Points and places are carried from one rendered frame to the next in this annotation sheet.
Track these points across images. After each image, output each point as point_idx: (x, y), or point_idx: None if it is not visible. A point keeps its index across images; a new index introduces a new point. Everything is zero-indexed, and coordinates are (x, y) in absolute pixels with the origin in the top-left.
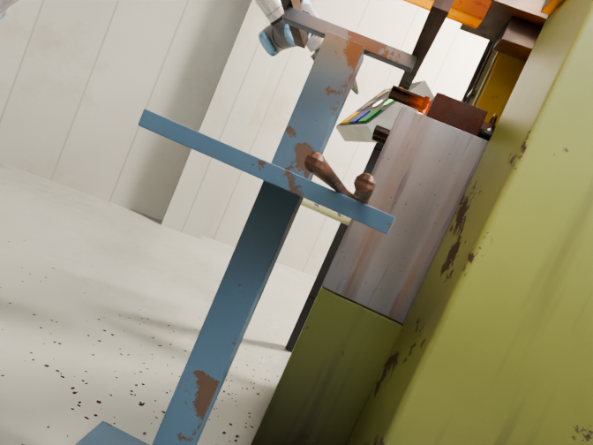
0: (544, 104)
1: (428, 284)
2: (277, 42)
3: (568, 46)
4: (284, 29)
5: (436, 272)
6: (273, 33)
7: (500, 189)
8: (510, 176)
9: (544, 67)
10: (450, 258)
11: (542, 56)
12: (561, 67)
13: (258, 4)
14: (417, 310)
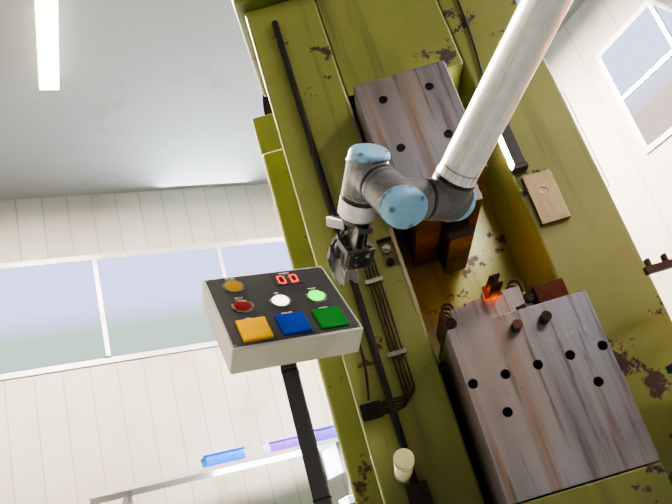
0: (652, 281)
1: (642, 416)
2: (437, 212)
3: (634, 252)
4: (473, 200)
5: (644, 403)
6: (441, 198)
7: (671, 327)
8: (670, 319)
9: (608, 261)
10: (657, 384)
11: (587, 254)
12: (642, 262)
13: (477, 161)
14: (656, 435)
